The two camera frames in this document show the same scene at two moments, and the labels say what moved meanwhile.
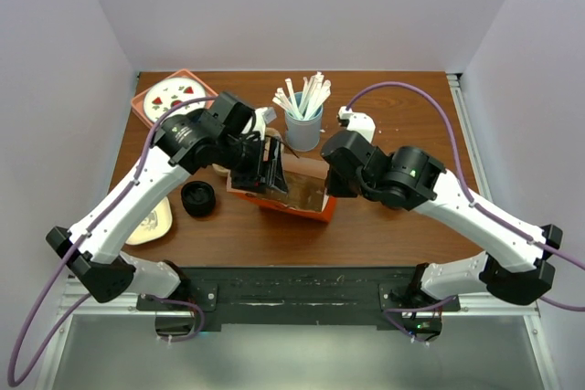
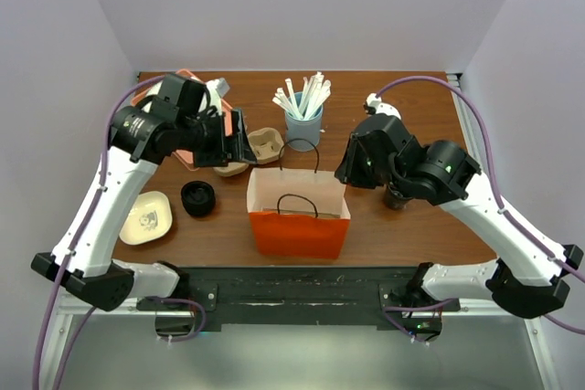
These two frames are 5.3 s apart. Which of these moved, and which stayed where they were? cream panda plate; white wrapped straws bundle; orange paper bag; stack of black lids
Moved: orange paper bag
Stayed: cream panda plate; stack of black lids; white wrapped straws bundle
